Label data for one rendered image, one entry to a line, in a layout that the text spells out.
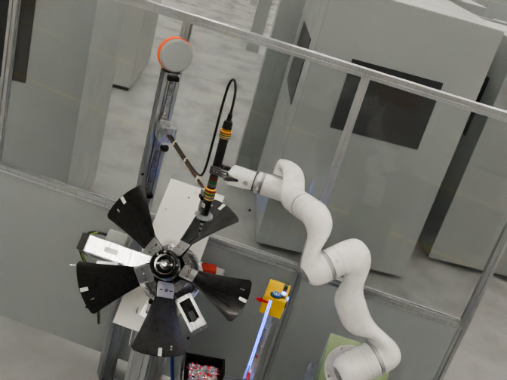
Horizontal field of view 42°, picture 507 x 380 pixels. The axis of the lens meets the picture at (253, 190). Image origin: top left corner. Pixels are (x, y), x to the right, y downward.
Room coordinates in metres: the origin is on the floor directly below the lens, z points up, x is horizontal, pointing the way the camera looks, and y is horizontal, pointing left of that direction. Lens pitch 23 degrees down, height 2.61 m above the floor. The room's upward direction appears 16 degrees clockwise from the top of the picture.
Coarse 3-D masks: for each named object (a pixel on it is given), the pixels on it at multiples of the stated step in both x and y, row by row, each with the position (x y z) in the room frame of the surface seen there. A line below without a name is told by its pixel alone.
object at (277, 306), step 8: (272, 280) 2.62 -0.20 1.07; (272, 288) 2.56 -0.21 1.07; (280, 288) 2.58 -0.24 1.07; (288, 288) 2.60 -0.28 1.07; (264, 296) 2.48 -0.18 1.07; (272, 296) 2.49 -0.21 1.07; (264, 304) 2.48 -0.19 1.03; (272, 304) 2.48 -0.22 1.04; (280, 304) 2.47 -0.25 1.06; (264, 312) 2.48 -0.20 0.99; (272, 312) 2.47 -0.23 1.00; (280, 312) 2.47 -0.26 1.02
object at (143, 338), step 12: (156, 300) 2.18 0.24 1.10; (168, 300) 2.22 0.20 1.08; (156, 312) 2.16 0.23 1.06; (168, 312) 2.20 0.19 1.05; (144, 324) 2.10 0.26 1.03; (156, 324) 2.13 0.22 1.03; (168, 324) 2.17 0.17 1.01; (144, 336) 2.08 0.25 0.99; (156, 336) 2.10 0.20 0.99; (168, 336) 2.14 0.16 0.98; (180, 336) 2.17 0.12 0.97; (132, 348) 2.04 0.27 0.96; (144, 348) 2.05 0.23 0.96; (156, 348) 2.08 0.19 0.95; (168, 348) 2.11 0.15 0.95; (180, 348) 2.14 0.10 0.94
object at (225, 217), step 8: (216, 200) 2.54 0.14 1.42; (216, 208) 2.49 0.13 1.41; (224, 208) 2.48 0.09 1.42; (216, 216) 2.45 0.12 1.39; (224, 216) 2.44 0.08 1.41; (232, 216) 2.43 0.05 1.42; (192, 224) 2.46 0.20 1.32; (208, 224) 2.42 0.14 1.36; (216, 224) 2.41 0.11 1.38; (224, 224) 2.40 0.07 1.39; (232, 224) 2.40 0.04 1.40; (192, 232) 2.41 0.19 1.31; (200, 232) 2.39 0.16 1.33; (208, 232) 2.38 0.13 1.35; (184, 240) 2.39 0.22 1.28; (192, 240) 2.36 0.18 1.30; (200, 240) 2.35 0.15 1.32
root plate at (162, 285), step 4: (160, 284) 2.24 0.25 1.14; (164, 284) 2.25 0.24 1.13; (168, 284) 2.27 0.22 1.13; (172, 284) 2.28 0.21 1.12; (160, 288) 2.23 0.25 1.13; (164, 288) 2.25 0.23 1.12; (168, 288) 2.26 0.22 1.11; (172, 288) 2.28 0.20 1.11; (160, 292) 2.22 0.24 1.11; (164, 292) 2.24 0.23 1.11; (168, 292) 2.25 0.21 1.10; (172, 292) 2.27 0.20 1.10; (160, 296) 2.21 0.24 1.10; (164, 296) 2.23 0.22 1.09; (168, 296) 2.24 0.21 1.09; (172, 296) 2.26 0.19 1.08
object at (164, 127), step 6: (162, 120) 2.87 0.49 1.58; (168, 120) 2.88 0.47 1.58; (156, 126) 2.85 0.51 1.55; (162, 126) 2.80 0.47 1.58; (168, 126) 2.82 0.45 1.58; (174, 126) 2.85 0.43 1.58; (156, 132) 2.84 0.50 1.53; (162, 132) 2.78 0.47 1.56; (168, 132) 2.80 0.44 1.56; (174, 132) 2.81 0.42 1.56; (162, 138) 2.79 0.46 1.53; (174, 138) 2.81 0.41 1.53
